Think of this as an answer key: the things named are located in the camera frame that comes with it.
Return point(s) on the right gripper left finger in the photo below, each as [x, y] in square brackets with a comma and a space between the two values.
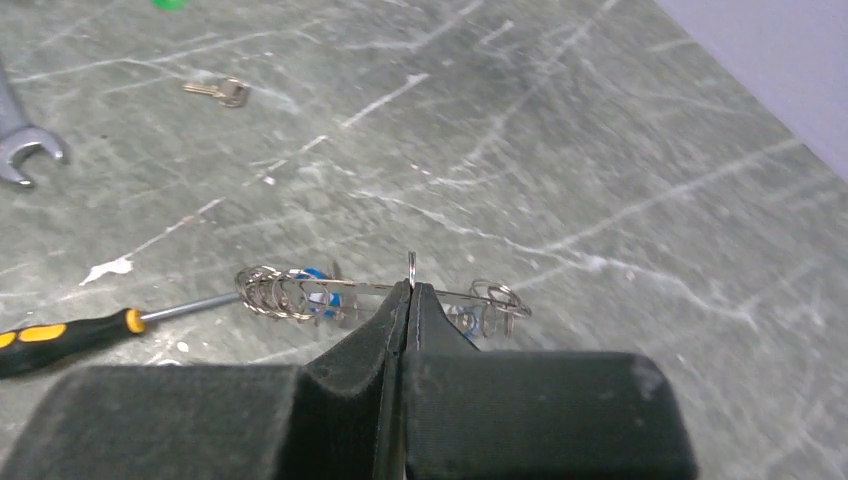
[336, 417]

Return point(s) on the yellow black screwdriver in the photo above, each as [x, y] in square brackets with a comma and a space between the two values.
[28, 349]

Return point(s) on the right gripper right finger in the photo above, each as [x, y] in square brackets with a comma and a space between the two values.
[501, 414]

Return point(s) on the silver open-end wrench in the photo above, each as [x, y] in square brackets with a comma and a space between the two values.
[20, 137]

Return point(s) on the small detached silver key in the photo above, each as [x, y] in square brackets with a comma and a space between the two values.
[229, 92]

